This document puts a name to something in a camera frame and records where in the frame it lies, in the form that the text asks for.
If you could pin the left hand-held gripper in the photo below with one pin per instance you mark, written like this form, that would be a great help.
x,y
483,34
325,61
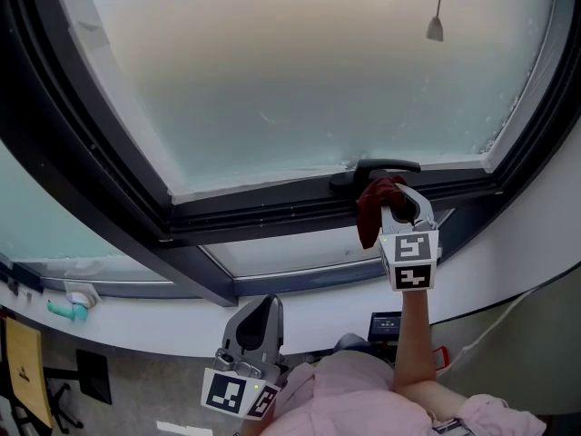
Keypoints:
x,y
227,389

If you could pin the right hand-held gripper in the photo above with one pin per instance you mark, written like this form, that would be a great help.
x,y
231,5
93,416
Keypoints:
x,y
410,261

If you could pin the red wiping cloth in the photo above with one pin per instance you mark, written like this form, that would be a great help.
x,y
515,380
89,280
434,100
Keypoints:
x,y
370,211

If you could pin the person's right forearm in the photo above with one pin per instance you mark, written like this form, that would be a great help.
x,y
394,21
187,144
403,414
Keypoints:
x,y
410,343

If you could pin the person's left forearm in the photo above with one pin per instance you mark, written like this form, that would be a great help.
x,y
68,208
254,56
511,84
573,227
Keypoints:
x,y
254,427

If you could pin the person's dark trousers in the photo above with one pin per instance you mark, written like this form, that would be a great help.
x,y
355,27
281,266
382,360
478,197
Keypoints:
x,y
349,342

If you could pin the small black display device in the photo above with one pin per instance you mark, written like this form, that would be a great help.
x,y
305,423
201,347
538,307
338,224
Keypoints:
x,y
383,325

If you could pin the person's pink shirt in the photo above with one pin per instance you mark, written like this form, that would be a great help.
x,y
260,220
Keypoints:
x,y
345,402

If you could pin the clear plastic bottle red label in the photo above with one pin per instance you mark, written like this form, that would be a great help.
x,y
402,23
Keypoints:
x,y
440,358

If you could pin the openable frosted window sash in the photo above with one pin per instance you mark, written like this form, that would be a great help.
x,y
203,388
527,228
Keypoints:
x,y
295,84

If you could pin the white tape roll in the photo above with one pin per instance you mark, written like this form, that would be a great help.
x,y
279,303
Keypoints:
x,y
81,299

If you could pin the white partition panel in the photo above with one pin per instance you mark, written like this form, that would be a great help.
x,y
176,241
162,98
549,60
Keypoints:
x,y
522,357

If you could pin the teal plastic tool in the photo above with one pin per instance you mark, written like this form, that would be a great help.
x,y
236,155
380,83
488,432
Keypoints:
x,y
65,310

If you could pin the black office chair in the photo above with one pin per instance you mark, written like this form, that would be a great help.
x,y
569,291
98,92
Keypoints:
x,y
61,407

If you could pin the yellow chair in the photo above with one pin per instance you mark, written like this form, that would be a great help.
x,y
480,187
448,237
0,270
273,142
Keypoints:
x,y
25,370

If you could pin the large fixed frosted window pane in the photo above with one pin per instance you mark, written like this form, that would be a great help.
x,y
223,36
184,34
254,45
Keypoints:
x,y
45,207

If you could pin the small dark window latch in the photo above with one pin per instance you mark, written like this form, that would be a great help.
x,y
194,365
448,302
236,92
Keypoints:
x,y
12,288

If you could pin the dark grey window frame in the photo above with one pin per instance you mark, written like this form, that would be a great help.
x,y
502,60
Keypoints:
x,y
136,243

